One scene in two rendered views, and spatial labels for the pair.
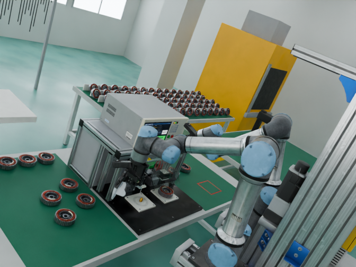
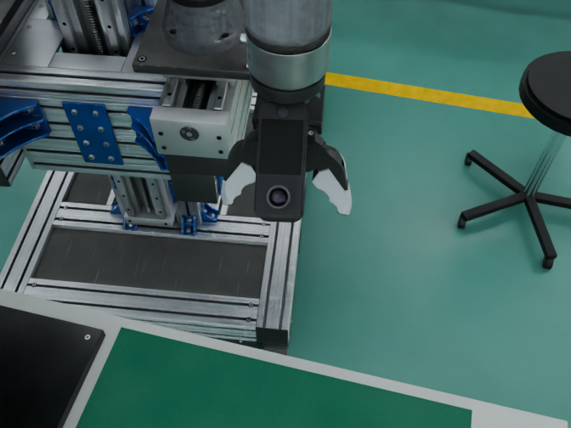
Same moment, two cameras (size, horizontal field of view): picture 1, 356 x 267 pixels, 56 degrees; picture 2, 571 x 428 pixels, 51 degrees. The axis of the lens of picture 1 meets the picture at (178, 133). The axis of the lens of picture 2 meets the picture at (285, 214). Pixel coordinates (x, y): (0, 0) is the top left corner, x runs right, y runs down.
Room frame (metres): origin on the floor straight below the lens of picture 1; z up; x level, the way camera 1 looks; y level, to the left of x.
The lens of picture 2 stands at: (1.47, 0.53, 1.71)
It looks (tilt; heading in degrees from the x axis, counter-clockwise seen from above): 53 degrees down; 250
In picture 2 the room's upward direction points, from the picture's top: straight up
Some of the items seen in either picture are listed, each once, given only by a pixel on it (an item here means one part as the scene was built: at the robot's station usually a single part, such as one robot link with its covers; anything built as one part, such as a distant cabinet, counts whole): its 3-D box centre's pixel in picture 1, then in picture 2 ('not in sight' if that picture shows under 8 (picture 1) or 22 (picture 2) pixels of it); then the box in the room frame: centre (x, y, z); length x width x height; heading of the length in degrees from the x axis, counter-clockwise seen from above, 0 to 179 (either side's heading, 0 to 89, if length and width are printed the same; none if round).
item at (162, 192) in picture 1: (166, 192); not in sight; (2.09, -0.07, 0.80); 0.11 x 0.11 x 0.04
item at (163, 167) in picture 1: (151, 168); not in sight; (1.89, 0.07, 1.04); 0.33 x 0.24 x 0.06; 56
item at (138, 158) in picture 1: (140, 155); (285, 49); (1.31, 0.12, 1.37); 0.08 x 0.08 x 0.05
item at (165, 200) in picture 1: (164, 194); not in sight; (2.09, -0.07, 0.78); 0.15 x 0.15 x 0.01; 56
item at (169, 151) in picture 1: (167, 150); not in sight; (1.30, 0.02, 1.45); 0.11 x 0.11 x 0.08; 72
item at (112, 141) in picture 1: (138, 134); not in sight; (2.17, 0.26, 1.09); 0.68 x 0.44 x 0.05; 146
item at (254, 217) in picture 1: (259, 217); not in sight; (1.73, -0.62, 1.09); 0.15 x 0.15 x 0.10
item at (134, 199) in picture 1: (140, 202); not in sight; (1.89, 0.06, 0.78); 0.15 x 0.15 x 0.01; 56
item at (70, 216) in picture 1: (65, 216); not in sight; (1.49, 0.40, 0.77); 0.11 x 0.11 x 0.04
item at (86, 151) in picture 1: (85, 156); not in sight; (1.95, 0.51, 0.91); 0.28 x 0.03 x 0.32; 56
